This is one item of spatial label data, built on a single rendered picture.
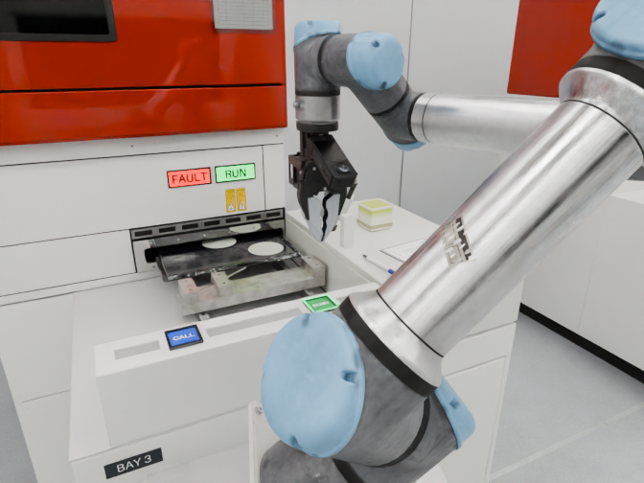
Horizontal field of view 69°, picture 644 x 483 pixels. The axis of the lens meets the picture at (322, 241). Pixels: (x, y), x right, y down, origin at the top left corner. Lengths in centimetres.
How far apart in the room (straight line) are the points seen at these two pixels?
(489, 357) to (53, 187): 114
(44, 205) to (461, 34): 299
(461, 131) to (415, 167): 288
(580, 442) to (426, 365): 185
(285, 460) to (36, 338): 102
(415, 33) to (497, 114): 279
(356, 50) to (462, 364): 75
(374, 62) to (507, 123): 19
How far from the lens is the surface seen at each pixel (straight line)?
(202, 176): 136
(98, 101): 125
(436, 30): 355
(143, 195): 135
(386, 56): 69
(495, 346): 121
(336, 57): 72
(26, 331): 148
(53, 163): 132
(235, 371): 86
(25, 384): 157
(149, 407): 86
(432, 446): 54
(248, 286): 118
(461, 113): 70
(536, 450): 214
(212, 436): 93
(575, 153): 43
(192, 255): 134
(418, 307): 41
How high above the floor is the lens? 141
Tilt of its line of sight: 22 degrees down
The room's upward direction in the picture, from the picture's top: straight up
